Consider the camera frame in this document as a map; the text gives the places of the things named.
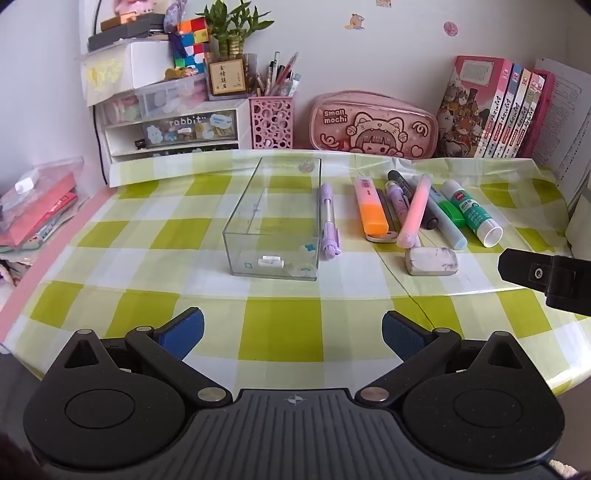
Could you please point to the clear box with tape rolls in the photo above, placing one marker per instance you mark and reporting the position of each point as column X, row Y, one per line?
column 120, row 108

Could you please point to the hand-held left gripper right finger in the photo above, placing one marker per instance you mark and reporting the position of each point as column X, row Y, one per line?
column 404, row 332

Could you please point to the green cap highlighter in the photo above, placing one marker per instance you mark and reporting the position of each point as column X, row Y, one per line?
column 450, row 214

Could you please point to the white charger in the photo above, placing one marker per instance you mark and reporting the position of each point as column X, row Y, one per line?
column 27, row 181

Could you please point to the brown animal wall sticker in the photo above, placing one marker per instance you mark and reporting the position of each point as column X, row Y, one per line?
column 354, row 21

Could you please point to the bunch of pens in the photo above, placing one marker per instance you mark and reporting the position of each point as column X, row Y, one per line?
column 277, row 78

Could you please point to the purple tassel charm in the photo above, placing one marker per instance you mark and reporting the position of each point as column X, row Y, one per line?
column 175, row 18

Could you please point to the green label glue stick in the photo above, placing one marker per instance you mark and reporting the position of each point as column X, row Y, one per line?
column 471, row 212

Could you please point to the white eraser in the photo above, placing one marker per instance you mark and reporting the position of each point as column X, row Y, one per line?
column 431, row 261

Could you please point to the clear lidded storage box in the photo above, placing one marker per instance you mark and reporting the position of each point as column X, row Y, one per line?
column 173, row 97

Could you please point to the bamboo plant in glass vase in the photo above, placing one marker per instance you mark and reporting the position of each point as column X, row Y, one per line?
column 228, row 74

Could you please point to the brown toy figure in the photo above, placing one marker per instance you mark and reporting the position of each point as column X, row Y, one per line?
column 184, row 74

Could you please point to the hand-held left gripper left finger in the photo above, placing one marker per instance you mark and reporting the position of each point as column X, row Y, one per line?
column 182, row 330

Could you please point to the pink lion figurine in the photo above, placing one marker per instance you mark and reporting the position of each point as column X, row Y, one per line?
column 127, row 9

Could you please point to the short printed purple pen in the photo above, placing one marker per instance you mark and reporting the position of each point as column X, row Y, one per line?
column 395, row 196

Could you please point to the white box with yellow print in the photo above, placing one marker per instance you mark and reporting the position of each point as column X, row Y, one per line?
column 143, row 64

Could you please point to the colourful puzzle cube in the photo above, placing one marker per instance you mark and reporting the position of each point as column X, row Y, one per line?
column 191, row 44

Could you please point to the illustrated book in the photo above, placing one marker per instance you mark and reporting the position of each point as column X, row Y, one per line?
column 51, row 233

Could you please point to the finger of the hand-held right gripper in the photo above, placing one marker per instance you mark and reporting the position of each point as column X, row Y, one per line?
column 521, row 267

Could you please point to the white printed paper sheets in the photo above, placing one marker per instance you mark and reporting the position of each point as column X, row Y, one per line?
column 568, row 115

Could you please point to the dark grey flat box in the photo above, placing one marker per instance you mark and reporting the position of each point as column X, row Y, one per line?
column 120, row 34

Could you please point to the green checked tablecloth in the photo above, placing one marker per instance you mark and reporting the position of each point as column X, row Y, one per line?
column 281, row 323

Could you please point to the pink boxed book set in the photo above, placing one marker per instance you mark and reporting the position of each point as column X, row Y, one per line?
column 485, row 106

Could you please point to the pink perforated pen holder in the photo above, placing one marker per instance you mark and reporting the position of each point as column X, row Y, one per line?
column 272, row 122

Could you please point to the grey lead case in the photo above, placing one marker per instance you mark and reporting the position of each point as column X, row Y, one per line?
column 381, row 238

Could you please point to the clear plastic organizer box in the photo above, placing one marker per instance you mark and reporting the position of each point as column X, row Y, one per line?
column 272, row 221

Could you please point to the long purple pen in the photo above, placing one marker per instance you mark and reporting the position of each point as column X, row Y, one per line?
column 328, row 221

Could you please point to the pink cartoon pencil case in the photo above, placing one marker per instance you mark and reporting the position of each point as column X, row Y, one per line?
column 374, row 124

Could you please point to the pink highlighter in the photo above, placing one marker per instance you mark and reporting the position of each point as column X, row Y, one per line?
column 413, row 212

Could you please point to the orange highlighter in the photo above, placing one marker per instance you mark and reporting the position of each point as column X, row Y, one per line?
column 371, row 212

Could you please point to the black marker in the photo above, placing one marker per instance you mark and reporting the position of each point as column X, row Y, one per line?
column 398, row 177

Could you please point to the white drawer organizer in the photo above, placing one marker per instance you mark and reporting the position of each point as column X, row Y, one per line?
column 120, row 138

